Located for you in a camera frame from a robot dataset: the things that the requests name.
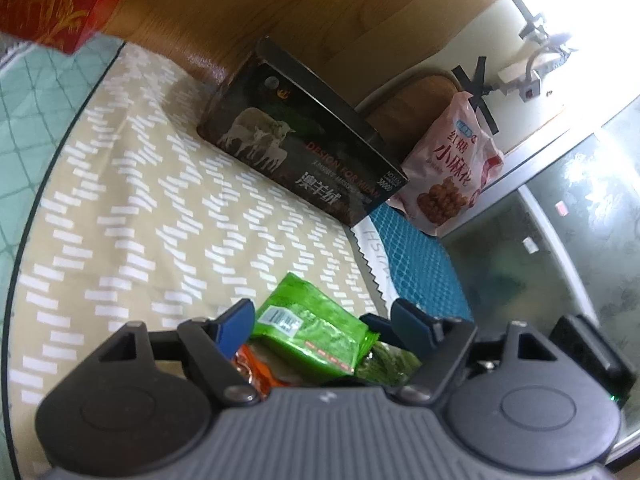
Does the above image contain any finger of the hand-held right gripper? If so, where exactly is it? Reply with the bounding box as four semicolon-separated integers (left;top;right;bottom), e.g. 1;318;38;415
551;313;637;397

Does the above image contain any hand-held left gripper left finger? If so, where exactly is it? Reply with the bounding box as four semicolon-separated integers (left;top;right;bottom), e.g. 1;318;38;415
95;299;263;406

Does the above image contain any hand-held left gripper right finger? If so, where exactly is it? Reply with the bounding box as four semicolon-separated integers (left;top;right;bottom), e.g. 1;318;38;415
360;299;560;406

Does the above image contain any light green snack packet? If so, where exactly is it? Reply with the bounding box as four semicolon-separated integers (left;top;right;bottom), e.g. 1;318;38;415
250;272;377;381

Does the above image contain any black tin box sheep print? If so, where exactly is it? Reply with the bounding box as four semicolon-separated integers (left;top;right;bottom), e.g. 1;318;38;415
196;37;411;228

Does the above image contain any dark green snack packet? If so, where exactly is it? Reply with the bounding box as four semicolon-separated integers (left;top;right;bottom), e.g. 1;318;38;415
356;340;422;389

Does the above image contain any orange snack packet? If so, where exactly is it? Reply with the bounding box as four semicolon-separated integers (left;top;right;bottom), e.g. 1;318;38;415
232;344;292;397

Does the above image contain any patchwork printed bed sheet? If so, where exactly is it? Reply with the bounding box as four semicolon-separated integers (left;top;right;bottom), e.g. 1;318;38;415
0;35;476;480

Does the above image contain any pink snack bag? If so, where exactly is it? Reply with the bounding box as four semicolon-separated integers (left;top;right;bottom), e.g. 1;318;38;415
387;91;506;236

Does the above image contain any brown woven mat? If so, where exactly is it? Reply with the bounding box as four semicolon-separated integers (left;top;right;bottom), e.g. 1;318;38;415
356;72;471;158

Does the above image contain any black tape cross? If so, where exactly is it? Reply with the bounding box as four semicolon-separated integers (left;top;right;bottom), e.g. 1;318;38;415
451;56;501;136

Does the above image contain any white power strip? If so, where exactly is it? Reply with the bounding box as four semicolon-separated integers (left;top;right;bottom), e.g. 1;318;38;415
497;35;573;102

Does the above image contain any black tape strip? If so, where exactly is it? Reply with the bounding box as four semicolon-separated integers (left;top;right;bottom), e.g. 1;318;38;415
509;0;551;42

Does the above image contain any wooden board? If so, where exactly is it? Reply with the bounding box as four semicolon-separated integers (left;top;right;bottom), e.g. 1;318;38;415
100;0;508;111

